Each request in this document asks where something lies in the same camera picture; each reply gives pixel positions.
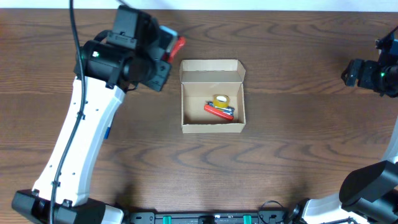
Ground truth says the orange utility knife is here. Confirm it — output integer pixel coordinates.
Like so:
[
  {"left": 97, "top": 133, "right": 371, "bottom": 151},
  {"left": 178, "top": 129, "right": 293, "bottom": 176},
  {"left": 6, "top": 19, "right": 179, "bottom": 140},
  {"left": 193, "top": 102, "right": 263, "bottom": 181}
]
[{"left": 167, "top": 36, "right": 186, "bottom": 63}]

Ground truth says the cardboard box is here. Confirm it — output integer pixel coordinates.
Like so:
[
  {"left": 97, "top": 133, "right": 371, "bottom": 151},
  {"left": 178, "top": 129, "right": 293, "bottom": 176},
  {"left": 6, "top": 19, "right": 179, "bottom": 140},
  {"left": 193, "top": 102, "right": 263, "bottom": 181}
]
[{"left": 180, "top": 59, "right": 246, "bottom": 134}]

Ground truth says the blue whiteboard marker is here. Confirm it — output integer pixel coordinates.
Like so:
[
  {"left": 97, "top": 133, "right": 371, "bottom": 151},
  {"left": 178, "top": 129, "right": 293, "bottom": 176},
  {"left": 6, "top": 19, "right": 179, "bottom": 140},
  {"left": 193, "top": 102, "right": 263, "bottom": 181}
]
[{"left": 104, "top": 126, "right": 111, "bottom": 139}]

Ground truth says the yellow tape roll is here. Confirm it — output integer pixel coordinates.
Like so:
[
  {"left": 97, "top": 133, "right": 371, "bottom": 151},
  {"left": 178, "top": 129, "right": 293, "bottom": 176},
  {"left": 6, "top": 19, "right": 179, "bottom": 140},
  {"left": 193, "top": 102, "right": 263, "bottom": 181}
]
[{"left": 213, "top": 95, "right": 230, "bottom": 108}]

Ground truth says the black whiteboard marker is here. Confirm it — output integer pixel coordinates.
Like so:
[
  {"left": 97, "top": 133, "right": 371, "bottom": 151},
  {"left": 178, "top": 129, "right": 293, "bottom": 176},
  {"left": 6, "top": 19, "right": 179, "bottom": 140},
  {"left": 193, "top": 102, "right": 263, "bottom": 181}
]
[{"left": 206, "top": 101, "right": 234, "bottom": 113}]

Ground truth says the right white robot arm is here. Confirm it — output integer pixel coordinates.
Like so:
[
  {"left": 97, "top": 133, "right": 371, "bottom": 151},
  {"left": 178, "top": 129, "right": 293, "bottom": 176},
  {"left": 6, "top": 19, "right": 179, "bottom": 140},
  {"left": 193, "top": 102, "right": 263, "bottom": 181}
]
[{"left": 292, "top": 59, "right": 397, "bottom": 223}]

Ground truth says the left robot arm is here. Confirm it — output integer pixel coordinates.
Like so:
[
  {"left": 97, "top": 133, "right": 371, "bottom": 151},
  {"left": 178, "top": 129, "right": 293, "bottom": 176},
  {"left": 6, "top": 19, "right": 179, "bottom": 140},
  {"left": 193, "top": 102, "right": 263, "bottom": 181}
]
[{"left": 12, "top": 4, "right": 185, "bottom": 223}]

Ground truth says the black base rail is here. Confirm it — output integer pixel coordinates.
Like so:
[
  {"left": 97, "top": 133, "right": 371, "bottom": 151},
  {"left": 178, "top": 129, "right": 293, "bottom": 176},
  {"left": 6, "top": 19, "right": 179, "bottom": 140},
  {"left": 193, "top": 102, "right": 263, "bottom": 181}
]
[{"left": 122, "top": 208, "right": 294, "bottom": 224}]

